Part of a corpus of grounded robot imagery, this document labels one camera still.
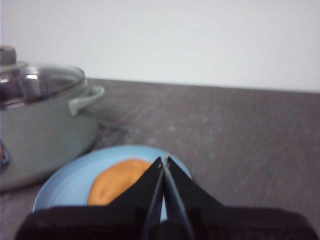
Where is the brown potato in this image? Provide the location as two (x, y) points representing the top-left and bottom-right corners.
(87, 157), (154, 207)

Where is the pale green electric steamer pot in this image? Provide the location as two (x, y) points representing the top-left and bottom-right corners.
(0, 82), (106, 194)

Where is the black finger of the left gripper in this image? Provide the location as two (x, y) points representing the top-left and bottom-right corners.
(14, 156), (165, 240)
(164, 156), (320, 240)

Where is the blue round plate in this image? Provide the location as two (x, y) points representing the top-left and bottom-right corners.
(32, 144), (194, 223)

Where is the glass lid with green knob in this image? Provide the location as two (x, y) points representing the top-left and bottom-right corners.
(0, 45), (89, 111)

